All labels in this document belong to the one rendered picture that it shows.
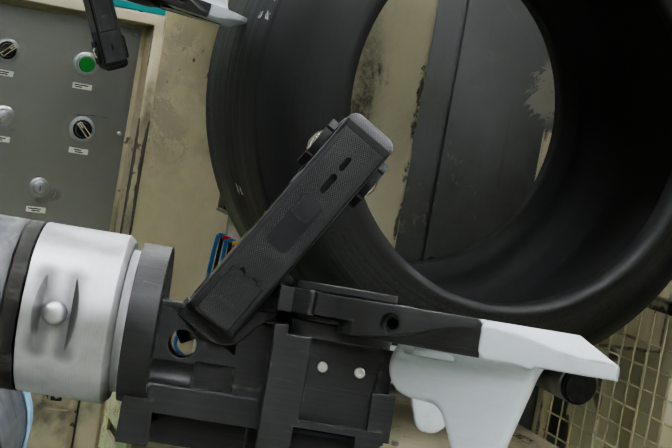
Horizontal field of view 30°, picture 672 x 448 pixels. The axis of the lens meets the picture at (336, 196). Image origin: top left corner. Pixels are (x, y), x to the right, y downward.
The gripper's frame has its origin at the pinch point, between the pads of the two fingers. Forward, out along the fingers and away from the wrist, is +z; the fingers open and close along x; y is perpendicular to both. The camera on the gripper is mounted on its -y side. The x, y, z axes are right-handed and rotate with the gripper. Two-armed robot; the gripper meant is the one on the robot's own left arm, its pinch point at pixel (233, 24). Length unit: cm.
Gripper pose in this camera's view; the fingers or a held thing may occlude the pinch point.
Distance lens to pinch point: 137.9
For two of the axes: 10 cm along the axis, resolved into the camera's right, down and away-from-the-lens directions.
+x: -3.3, -1.1, 9.4
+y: 2.9, -9.6, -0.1
